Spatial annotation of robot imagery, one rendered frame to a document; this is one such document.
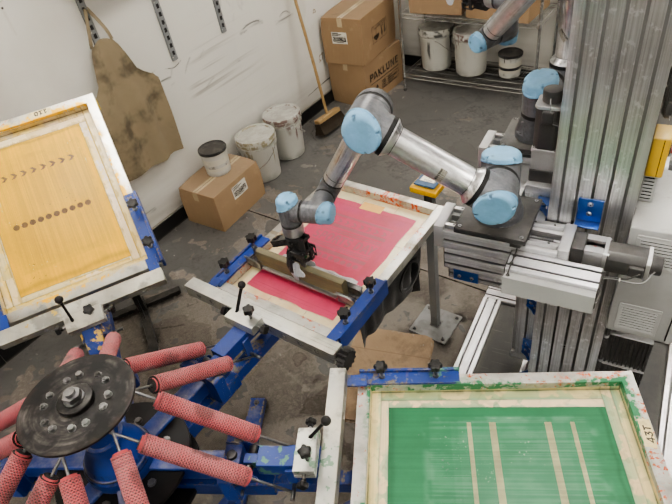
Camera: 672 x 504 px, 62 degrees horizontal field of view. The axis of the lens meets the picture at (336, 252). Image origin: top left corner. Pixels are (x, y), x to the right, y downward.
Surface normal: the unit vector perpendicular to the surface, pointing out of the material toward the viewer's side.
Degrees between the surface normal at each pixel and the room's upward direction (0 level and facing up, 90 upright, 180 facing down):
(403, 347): 0
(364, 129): 86
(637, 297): 90
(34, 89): 90
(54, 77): 90
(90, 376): 0
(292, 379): 0
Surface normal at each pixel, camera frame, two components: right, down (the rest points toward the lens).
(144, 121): 0.45, 0.52
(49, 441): -0.15, -0.74
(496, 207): -0.18, 0.72
